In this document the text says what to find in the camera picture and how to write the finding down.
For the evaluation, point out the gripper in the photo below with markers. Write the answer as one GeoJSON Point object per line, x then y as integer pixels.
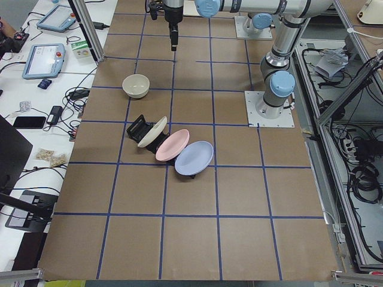
{"type": "Point", "coordinates": [173, 16]}

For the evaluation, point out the blue plate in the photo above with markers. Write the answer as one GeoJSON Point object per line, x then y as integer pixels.
{"type": "Point", "coordinates": [194, 158]}

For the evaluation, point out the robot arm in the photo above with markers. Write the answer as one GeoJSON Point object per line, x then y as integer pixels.
{"type": "Point", "coordinates": [256, 24]}
{"type": "Point", "coordinates": [295, 15]}

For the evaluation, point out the cream plate in rack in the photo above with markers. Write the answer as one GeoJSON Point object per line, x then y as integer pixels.
{"type": "Point", "coordinates": [153, 132]}

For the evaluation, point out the black plate rack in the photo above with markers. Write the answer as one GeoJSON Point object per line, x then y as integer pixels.
{"type": "Point", "coordinates": [139, 128]}

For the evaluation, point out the pink plate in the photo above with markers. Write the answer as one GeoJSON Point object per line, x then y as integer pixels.
{"type": "Point", "coordinates": [173, 145]}

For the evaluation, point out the cream bowl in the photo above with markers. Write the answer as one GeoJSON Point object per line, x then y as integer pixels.
{"type": "Point", "coordinates": [136, 86]}

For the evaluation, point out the green white box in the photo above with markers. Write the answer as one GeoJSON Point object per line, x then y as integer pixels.
{"type": "Point", "coordinates": [80, 49]}

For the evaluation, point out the far teach pendant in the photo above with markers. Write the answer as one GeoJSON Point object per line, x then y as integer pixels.
{"type": "Point", "coordinates": [59, 19]}

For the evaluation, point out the teach pendant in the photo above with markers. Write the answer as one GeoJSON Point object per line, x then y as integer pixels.
{"type": "Point", "coordinates": [59, 19]}
{"type": "Point", "coordinates": [44, 61]}

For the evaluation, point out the near teach pendant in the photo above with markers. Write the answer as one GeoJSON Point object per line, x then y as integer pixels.
{"type": "Point", "coordinates": [44, 61]}

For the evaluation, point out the black power adapter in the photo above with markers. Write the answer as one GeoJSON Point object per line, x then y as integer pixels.
{"type": "Point", "coordinates": [54, 115]}

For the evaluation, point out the black smartphone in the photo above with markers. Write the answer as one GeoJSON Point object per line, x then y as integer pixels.
{"type": "Point", "coordinates": [29, 122]}

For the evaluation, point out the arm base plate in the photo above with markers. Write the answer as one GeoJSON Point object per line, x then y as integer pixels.
{"type": "Point", "coordinates": [260, 114]}
{"type": "Point", "coordinates": [241, 34]}

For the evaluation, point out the aluminium frame post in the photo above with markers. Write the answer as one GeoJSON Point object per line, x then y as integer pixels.
{"type": "Point", "coordinates": [83, 18]}

